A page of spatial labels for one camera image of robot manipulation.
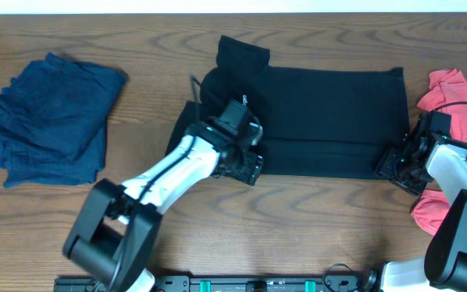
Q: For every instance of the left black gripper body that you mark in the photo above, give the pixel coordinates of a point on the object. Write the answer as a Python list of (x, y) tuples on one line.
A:
[(240, 167)]

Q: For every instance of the black t-shirt with white logo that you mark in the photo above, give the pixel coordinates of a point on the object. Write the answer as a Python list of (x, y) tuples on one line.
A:
[(315, 123)]

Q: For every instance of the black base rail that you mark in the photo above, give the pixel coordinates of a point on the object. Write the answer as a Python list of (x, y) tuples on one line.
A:
[(336, 282)]

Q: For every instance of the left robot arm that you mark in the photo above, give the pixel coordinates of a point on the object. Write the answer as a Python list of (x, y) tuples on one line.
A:
[(114, 234)]

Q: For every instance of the red t-shirt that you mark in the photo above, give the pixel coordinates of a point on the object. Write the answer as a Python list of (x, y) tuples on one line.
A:
[(448, 94)]

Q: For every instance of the folded navy blue garment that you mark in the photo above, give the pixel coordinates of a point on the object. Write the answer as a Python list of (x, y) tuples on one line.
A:
[(53, 121)]

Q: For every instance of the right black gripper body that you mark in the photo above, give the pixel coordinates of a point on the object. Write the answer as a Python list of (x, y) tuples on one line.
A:
[(403, 173)]

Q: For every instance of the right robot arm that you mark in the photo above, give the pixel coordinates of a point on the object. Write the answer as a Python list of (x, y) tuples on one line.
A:
[(444, 266)]

